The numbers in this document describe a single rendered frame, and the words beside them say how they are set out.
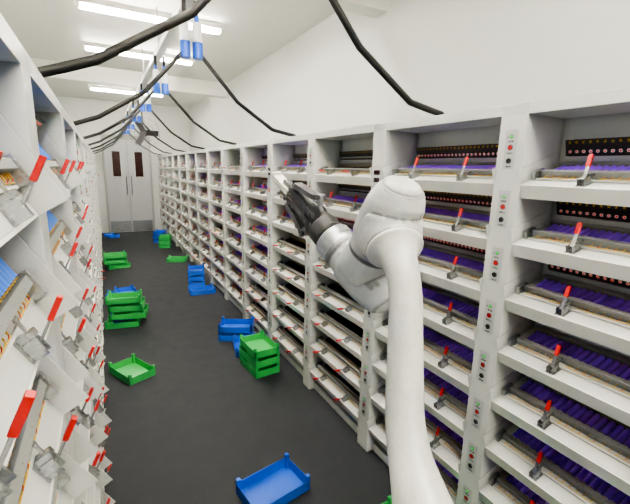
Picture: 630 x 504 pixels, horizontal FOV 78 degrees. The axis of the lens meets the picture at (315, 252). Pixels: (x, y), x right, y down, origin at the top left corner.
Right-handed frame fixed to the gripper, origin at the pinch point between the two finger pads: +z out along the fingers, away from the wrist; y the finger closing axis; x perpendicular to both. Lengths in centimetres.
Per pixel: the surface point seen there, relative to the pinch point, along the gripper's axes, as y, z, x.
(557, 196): 17, -38, -71
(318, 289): -125, 43, -104
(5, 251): -6, -4, 58
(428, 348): -70, -38, -84
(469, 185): 1, -11, -78
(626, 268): 14, -64, -65
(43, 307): -15, -10, 54
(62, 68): 3, 49, 38
